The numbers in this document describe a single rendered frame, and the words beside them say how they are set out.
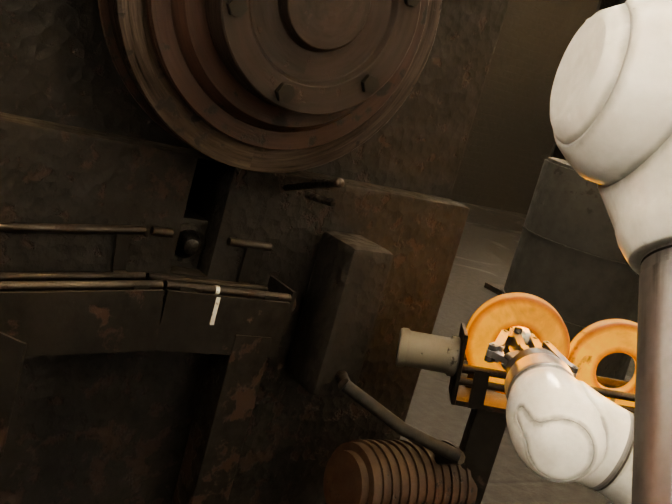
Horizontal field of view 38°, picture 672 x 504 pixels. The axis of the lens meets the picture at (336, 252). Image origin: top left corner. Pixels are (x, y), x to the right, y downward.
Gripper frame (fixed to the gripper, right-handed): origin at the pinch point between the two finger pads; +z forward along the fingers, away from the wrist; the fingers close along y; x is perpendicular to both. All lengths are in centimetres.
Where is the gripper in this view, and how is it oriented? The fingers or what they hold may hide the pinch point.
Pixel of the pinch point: (520, 334)
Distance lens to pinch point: 149.9
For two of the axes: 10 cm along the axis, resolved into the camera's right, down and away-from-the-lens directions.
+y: 9.6, 2.7, 0.0
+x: 2.6, -9.4, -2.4
